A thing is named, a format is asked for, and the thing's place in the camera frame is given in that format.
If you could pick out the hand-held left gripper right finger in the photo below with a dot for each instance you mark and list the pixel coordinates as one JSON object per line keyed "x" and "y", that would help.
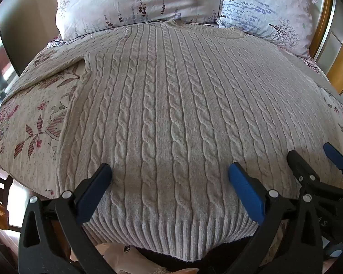
{"x": 245, "y": 188}

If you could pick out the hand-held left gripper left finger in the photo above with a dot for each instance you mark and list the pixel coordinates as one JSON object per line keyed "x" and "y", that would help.
{"x": 93, "y": 188}

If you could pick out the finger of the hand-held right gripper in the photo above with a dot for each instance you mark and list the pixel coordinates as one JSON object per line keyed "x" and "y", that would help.
{"x": 298, "y": 161}
{"x": 334, "y": 154}

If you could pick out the dark cloth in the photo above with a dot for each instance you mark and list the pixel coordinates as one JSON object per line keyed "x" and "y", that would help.
{"x": 205, "y": 259}

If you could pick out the floral bedspread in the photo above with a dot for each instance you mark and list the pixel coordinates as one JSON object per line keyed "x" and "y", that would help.
{"x": 25, "y": 131}

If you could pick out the wooden headboard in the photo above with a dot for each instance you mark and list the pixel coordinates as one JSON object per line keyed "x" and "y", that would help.
{"x": 336, "y": 48}

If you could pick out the lavender and tree print pillow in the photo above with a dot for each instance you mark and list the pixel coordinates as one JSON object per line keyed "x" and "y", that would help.
{"x": 268, "y": 11}

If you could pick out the white pillow with flower sprigs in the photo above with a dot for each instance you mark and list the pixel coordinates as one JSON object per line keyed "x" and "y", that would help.
{"x": 125, "y": 0}

